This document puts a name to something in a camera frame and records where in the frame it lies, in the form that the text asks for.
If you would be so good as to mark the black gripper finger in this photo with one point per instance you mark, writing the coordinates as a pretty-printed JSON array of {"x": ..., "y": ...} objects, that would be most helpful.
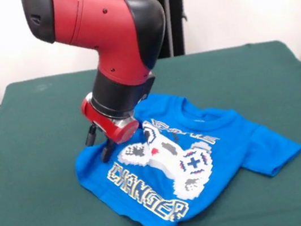
[
  {"x": 106, "y": 153},
  {"x": 91, "y": 135}
]

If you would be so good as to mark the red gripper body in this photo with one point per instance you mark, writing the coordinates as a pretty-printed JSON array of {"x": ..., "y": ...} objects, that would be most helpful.
[{"x": 110, "y": 128}]

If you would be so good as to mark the blue printed shirt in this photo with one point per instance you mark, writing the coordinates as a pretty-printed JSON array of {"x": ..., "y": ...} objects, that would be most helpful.
[{"x": 229, "y": 140}]

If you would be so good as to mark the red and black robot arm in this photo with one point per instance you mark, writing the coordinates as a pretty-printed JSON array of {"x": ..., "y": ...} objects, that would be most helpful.
[{"x": 104, "y": 40}]

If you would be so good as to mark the dark green table cloth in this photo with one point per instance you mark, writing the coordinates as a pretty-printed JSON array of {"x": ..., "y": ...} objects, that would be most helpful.
[{"x": 39, "y": 208}]

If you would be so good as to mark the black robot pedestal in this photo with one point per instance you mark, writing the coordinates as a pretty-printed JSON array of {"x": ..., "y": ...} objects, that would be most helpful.
[{"x": 172, "y": 15}]

